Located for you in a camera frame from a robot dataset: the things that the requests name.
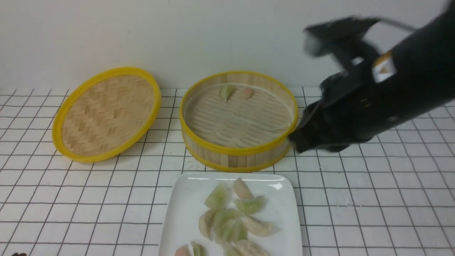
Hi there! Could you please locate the green dumpling plate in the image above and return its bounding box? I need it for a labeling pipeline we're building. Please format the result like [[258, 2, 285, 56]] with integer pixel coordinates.
[[204, 183, 231, 209], [233, 196, 266, 214], [213, 208, 243, 231]]

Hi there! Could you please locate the dark object at bottom edge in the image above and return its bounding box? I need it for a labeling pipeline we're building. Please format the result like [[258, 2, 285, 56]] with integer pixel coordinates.
[[11, 252, 27, 256]]

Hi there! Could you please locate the yellow rimmed bamboo steamer basket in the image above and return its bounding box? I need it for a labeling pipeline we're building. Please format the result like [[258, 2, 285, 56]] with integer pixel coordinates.
[[179, 71, 298, 173]]

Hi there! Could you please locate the white rectangular plate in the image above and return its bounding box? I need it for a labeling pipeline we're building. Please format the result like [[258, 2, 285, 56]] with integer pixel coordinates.
[[158, 172, 302, 256]]

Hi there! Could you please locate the yellow rimmed bamboo steamer lid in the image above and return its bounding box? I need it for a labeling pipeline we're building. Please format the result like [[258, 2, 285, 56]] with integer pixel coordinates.
[[52, 67, 161, 162]]

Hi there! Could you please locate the green dumpling bottom left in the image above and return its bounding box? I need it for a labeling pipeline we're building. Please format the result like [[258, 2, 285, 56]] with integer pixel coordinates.
[[191, 241, 206, 256]]

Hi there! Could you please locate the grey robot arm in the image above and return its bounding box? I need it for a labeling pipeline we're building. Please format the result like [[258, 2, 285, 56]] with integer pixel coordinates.
[[287, 0, 455, 154]]

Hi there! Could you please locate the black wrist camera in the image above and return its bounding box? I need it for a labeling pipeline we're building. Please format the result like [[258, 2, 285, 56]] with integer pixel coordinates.
[[303, 16, 380, 73]]

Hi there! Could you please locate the pale dumpling left plate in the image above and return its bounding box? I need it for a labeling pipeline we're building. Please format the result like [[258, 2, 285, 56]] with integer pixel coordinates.
[[198, 209, 217, 240]]

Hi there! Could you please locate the pink dumpling bottom left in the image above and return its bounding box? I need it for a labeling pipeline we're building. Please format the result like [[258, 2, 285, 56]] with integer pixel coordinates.
[[174, 244, 192, 256]]

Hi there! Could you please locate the green dumpling upper left plate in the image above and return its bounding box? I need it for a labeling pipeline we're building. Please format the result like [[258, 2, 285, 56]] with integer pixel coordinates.
[[204, 183, 231, 209]]

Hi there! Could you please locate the green dumpling centre plate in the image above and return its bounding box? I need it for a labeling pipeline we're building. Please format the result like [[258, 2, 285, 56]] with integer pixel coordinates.
[[213, 208, 243, 231]]

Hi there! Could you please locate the pale dumpling bottom right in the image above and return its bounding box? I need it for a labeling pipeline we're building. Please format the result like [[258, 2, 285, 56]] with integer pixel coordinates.
[[235, 240, 271, 256]]

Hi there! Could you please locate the pink dumpling in steamer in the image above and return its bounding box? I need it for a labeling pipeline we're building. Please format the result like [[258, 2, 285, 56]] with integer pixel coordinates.
[[242, 87, 254, 100]]

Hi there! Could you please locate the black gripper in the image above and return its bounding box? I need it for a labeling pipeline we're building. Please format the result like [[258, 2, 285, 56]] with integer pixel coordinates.
[[288, 53, 441, 154]]

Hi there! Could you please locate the pink dumpling top plate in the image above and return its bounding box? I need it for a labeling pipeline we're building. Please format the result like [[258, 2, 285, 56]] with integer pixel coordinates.
[[232, 177, 254, 199]]

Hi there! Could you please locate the green dumpling right plate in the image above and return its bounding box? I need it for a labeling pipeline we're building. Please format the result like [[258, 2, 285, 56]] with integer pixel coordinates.
[[233, 196, 266, 214]]

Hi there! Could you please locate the green dumpling lower centre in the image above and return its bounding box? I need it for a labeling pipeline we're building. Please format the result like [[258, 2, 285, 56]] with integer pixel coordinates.
[[214, 218, 248, 245]]

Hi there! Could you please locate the green dumpling in steamer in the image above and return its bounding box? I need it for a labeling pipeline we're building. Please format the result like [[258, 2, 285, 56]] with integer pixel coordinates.
[[218, 84, 237, 103]]

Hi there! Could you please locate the green dumpling bottom centre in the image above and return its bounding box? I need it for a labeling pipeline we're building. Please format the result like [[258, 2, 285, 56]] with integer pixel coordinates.
[[223, 242, 240, 256]]

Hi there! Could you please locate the white dumpling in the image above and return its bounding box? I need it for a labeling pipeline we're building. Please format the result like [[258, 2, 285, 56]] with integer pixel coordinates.
[[240, 215, 277, 237]]

